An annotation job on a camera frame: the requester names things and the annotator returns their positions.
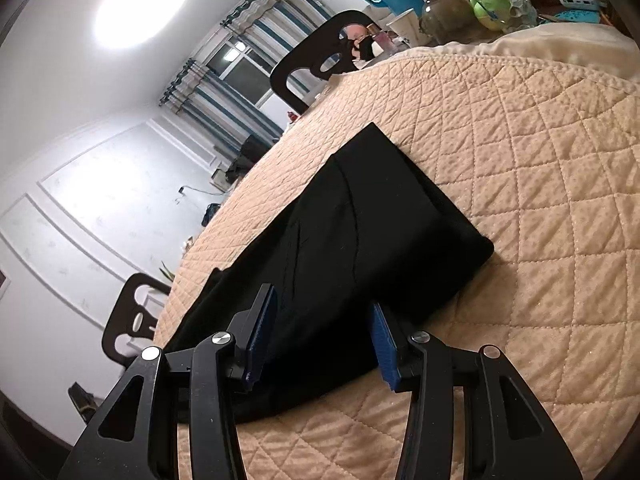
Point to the round ceiling light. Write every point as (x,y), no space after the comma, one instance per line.
(142,2)

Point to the white cup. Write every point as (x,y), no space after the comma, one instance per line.
(402,27)

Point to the wall charger plug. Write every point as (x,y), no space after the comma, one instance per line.
(182,190)

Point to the green plant leaves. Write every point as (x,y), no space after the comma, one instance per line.
(167,272)

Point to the glass jar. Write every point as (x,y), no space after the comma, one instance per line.
(442,17)

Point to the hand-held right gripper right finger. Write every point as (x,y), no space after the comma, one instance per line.
(384,347)

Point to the dark blue bag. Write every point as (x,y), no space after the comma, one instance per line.
(211,214)

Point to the blue grey striped curtain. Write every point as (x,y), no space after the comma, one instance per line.
(220,105)
(280,15)

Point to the dark wooden chair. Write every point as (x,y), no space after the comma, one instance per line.
(117,330)
(297,72)

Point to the white power strip box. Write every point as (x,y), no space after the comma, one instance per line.
(577,1)

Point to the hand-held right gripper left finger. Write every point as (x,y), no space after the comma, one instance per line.
(260,327)

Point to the window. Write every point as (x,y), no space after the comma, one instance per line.
(245,72)

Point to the black pants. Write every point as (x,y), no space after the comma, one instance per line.
(350,220)

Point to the dark slipper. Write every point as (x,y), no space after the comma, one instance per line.
(87,400)

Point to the beige quilted blanket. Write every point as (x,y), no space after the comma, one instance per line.
(525,210)

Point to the black bags by wall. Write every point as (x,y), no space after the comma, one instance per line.
(250,157)

